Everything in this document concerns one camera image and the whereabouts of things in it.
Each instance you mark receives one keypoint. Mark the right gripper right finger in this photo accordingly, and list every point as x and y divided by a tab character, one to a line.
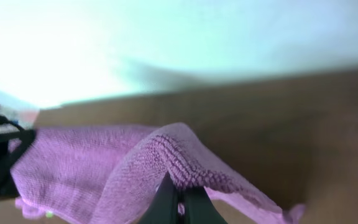
199	209

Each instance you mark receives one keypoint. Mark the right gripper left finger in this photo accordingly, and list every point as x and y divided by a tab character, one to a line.
164	206

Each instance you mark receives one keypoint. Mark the purple microfibre cloth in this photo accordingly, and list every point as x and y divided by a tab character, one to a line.
110	174

